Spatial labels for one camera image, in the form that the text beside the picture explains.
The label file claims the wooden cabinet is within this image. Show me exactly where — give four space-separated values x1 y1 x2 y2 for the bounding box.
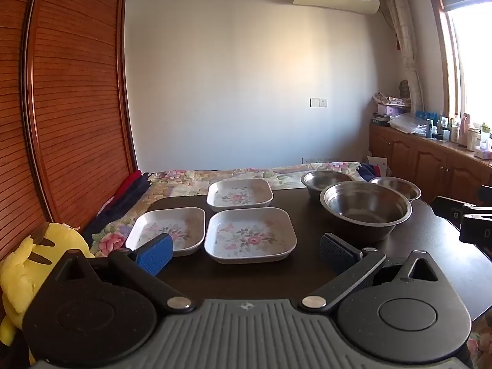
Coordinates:
368 123 492 206

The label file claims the purple box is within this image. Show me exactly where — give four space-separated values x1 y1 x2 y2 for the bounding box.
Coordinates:
378 104 406 118

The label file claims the square floral plate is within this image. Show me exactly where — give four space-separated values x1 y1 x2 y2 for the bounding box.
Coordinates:
204 207 297 265
125 207 206 257
206 179 274 212

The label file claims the patterned beige curtain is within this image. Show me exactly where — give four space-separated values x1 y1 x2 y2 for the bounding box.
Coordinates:
379 0 423 114

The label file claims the floral cloth bundle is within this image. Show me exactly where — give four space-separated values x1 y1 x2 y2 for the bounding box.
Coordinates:
375 92 413 107

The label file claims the wooden framed window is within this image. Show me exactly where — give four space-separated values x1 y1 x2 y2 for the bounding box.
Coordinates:
423 0 492 131

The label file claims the clear plastic bag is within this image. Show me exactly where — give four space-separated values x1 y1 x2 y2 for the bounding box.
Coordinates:
387 113 428 135

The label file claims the floral blanket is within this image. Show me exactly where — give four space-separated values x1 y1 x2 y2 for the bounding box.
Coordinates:
90 161 366 256

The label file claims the yellow plush toy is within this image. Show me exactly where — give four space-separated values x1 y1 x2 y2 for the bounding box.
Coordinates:
0 222 95 366

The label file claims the pink bottle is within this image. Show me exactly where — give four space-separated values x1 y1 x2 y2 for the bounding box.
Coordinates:
461 113 473 147

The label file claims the white paper bag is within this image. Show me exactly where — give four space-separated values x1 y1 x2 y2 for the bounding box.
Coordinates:
366 156 389 177

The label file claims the large steel bowl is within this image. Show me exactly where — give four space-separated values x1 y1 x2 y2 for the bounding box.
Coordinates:
320 182 413 244

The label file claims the small steel bowl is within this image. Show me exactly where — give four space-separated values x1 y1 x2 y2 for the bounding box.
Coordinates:
369 177 422 202

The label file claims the navy and red cloth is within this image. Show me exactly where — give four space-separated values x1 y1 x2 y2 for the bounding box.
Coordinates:
357 162 385 181

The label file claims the medium steel bowl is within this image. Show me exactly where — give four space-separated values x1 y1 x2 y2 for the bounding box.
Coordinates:
300 170 355 200

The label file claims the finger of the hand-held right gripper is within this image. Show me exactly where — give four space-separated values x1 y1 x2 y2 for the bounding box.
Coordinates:
432 196 477 231
459 204 492 256

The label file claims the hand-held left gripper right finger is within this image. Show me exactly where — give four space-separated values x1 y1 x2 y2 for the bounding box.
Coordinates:
301 232 460 313

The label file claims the wooden slatted headboard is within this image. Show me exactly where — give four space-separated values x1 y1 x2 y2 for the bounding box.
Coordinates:
0 0 139 262

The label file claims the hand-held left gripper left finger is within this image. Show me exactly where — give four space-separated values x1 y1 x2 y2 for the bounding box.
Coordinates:
36 234 195 314

